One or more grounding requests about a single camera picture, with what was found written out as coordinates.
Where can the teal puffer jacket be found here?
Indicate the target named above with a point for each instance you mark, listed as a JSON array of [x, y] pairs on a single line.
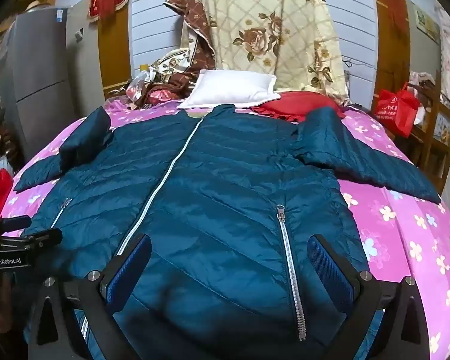
[[210, 195]]

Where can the pink floral bedsheet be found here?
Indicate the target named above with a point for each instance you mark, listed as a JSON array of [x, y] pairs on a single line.
[[397, 232]]

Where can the wall picture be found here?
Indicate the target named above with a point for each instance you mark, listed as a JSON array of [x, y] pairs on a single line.
[[427, 24]]

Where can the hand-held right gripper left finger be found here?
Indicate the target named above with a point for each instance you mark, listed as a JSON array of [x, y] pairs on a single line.
[[133, 266]]

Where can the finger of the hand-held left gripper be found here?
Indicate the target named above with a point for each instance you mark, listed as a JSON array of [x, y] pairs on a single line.
[[45, 237], [13, 223]]

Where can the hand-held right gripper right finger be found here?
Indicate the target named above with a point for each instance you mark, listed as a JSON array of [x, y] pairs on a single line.
[[324, 266]]

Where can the white pillow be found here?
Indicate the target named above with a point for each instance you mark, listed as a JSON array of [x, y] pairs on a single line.
[[228, 90]]

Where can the cream floral quilt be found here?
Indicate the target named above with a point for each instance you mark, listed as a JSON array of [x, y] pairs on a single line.
[[266, 26]]

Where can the wooden door frame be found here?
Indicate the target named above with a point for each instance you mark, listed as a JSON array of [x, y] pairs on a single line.
[[390, 52], [116, 56]]

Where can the red cloth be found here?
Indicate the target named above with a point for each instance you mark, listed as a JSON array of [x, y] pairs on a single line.
[[296, 105]]

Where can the grey refrigerator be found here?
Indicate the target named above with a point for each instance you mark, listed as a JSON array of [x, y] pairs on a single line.
[[41, 82]]

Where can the brown floral cloth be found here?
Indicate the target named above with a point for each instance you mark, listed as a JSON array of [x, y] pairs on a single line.
[[195, 18]]

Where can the red shopping bag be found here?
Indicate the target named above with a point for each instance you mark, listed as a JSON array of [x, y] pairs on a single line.
[[393, 112]]

